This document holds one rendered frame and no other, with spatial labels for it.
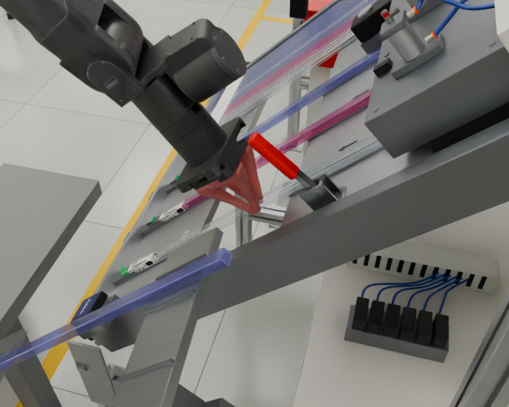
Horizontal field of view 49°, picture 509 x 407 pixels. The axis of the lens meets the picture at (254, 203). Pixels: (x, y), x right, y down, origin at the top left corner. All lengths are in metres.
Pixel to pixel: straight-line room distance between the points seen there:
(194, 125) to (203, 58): 0.08
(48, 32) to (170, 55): 0.12
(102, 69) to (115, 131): 1.89
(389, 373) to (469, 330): 0.17
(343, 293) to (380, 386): 0.18
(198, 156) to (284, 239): 0.14
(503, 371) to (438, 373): 0.32
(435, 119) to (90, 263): 1.56
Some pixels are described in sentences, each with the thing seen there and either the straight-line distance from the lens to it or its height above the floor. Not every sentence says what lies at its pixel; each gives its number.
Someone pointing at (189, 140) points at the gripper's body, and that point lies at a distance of 0.63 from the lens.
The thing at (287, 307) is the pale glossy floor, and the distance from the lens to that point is 1.76.
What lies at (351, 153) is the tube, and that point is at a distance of 0.61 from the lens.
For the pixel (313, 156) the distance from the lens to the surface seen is 0.70.
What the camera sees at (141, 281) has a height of 0.78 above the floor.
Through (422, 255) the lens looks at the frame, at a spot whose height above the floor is 0.67.
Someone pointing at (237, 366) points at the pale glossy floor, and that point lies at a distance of 1.65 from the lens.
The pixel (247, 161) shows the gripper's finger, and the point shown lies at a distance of 0.67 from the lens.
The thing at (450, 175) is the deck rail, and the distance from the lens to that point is 0.50.
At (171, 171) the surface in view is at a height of 0.73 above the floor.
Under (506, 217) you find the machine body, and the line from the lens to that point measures 1.24.
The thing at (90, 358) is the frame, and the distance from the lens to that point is 0.84.
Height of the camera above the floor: 1.43
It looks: 44 degrees down
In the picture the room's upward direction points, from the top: straight up
